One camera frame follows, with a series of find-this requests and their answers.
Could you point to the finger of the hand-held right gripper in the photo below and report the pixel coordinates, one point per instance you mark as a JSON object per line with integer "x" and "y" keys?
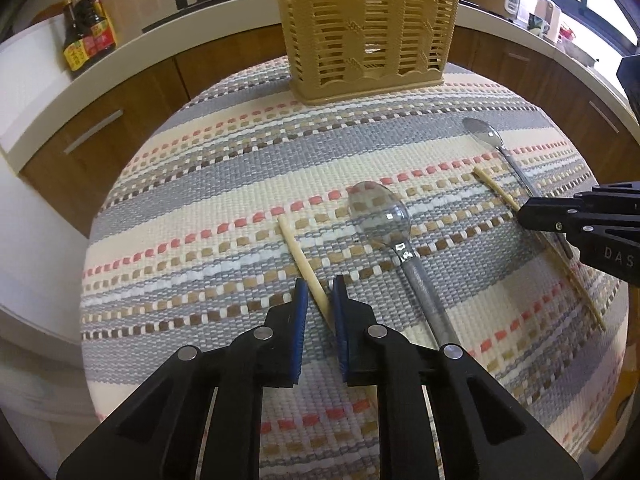
{"x": 550, "y": 212}

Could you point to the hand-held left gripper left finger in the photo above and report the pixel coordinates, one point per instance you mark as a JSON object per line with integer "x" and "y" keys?
{"x": 300, "y": 330}

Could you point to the wooden chopstick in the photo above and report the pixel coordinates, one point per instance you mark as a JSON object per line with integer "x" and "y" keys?
{"x": 300, "y": 260}
{"x": 500, "y": 194}

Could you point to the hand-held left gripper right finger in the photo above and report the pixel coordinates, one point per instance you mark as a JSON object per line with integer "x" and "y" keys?
{"x": 340, "y": 330}

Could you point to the orange object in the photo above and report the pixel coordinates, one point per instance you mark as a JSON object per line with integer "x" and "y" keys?
{"x": 612, "y": 410}

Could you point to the slim dark sauce bottle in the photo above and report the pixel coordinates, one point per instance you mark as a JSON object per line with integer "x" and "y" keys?
{"x": 75, "y": 50}

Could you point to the large dark sauce bottle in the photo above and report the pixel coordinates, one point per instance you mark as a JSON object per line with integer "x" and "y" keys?
{"x": 97, "y": 30}

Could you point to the black gas stove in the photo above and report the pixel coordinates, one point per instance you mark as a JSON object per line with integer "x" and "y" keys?
{"x": 200, "y": 10}

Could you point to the yellow plastic utensil basket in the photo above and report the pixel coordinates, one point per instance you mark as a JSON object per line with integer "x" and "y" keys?
{"x": 350, "y": 92}

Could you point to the pale pink electric kettle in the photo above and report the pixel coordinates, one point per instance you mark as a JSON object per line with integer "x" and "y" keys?
{"x": 549, "y": 15}

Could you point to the striped woven table mat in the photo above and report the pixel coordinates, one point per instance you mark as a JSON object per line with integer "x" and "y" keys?
{"x": 200, "y": 185}

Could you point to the printed mug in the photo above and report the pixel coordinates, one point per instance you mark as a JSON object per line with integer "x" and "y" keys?
{"x": 536, "y": 24}

